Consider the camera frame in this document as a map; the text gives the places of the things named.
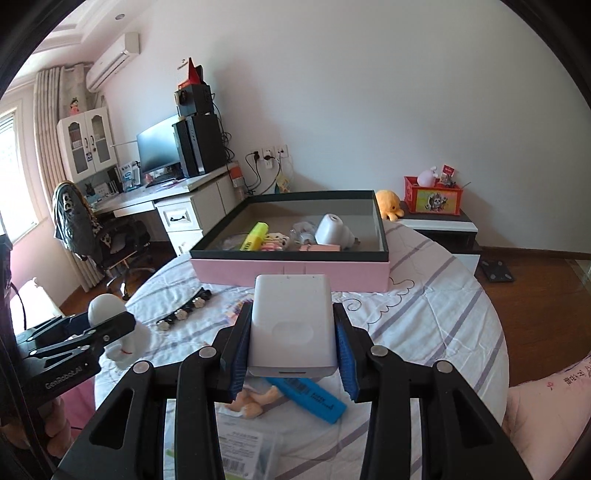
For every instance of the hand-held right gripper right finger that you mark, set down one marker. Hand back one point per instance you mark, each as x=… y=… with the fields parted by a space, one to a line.
x=346 y=364

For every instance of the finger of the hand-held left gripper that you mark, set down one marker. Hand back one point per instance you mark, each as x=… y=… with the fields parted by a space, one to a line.
x=106 y=332
x=76 y=323

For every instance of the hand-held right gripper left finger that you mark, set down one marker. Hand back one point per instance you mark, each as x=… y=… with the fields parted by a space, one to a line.
x=240 y=364

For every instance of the white round-headed figurine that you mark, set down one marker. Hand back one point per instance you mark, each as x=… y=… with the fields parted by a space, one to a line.
x=134 y=341

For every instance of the blue highlighter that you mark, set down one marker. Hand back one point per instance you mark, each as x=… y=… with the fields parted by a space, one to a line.
x=318 y=399

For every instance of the white power bank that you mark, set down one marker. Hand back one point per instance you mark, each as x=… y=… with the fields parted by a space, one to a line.
x=291 y=323

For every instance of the pink storage box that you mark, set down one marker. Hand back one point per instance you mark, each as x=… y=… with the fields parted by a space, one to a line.
x=286 y=274

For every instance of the person's left hand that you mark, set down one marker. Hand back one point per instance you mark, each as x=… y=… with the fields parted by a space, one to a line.
x=55 y=424

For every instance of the peach pig toy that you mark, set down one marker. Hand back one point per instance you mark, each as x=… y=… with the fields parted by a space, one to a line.
x=254 y=401

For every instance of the black flower hair clip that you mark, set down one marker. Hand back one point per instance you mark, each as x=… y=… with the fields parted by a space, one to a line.
x=184 y=309

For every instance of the clear plastic swab box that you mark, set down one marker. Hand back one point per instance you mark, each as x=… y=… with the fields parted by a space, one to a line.
x=249 y=447

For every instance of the black office chair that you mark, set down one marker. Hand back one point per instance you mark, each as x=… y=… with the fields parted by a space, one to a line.
x=124 y=240

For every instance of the yellow highlighter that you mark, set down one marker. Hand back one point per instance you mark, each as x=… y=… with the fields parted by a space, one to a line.
x=254 y=236

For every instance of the white bulb-shaped device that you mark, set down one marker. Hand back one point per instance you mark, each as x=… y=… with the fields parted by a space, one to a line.
x=332 y=228

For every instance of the white desk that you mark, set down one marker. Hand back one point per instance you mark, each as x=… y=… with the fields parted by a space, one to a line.
x=184 y=217

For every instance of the window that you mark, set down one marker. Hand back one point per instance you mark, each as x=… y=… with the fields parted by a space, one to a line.
x=16 y=184

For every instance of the blue white box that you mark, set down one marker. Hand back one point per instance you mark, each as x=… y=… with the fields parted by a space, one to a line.
x=129 y=175

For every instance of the black keyboard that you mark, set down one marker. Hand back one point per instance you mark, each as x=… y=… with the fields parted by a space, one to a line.
x=164 y=181

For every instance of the yellow octopus plush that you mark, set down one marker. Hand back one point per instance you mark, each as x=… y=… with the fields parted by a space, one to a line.
x=388 y=203

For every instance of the black and white low cabinet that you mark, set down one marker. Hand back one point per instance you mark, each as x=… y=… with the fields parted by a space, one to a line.
x=443 y=226

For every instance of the black floor scale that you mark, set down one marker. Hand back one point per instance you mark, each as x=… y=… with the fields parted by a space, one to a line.
x=496 y=270

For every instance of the white hutch cabinet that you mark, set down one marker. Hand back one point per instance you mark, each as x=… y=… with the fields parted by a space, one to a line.
x=87 y=143

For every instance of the red printed storage box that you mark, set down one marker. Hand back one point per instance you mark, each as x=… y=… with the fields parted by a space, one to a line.
x=434 y=201

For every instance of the blue yellow bag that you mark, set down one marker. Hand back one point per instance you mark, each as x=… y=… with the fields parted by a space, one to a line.
x=284 y=182

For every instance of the orange bottle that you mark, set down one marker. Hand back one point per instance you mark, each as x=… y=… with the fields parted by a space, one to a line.
x=237 y=175

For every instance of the black computer monitor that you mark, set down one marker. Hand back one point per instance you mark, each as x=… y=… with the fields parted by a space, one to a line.
x=157 y=147

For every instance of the beige curtain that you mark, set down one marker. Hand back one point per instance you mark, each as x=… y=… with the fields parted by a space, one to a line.
x=51 y=120

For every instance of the pink plush toy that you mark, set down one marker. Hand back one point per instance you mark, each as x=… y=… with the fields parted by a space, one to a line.
x=428 y=176

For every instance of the pink bedding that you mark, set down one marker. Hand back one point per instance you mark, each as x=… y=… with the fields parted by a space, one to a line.
x=549 y=397

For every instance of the black computer tower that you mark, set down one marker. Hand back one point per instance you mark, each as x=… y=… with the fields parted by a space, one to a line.
x=198 y=145

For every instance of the red card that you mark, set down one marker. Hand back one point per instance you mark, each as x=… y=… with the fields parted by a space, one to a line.
x=448 y=175

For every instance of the small doll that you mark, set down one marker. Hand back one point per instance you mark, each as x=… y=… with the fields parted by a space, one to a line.
x=74 y=106

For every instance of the black speaker box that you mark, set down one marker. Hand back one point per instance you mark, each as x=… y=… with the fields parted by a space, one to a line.
x=196 y=101

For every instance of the white air conditioner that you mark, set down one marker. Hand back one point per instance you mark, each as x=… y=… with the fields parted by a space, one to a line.
x=113 y=62

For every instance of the red paper bag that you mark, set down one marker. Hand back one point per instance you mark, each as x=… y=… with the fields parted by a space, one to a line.
x=191 y=74

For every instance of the white wall outlet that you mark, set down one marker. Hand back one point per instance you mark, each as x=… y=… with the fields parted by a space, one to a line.
x=253 y=155
x=283 y=149
x=268 y=152

